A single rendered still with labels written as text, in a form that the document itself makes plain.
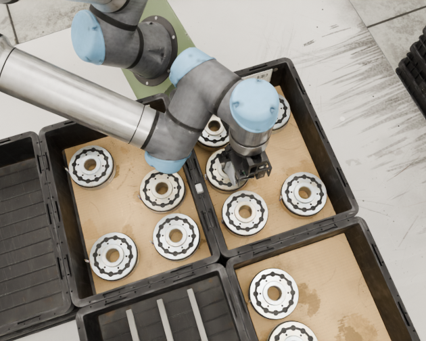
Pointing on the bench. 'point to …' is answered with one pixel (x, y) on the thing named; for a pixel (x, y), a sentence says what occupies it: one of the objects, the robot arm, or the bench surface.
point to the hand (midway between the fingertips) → (239, 165)
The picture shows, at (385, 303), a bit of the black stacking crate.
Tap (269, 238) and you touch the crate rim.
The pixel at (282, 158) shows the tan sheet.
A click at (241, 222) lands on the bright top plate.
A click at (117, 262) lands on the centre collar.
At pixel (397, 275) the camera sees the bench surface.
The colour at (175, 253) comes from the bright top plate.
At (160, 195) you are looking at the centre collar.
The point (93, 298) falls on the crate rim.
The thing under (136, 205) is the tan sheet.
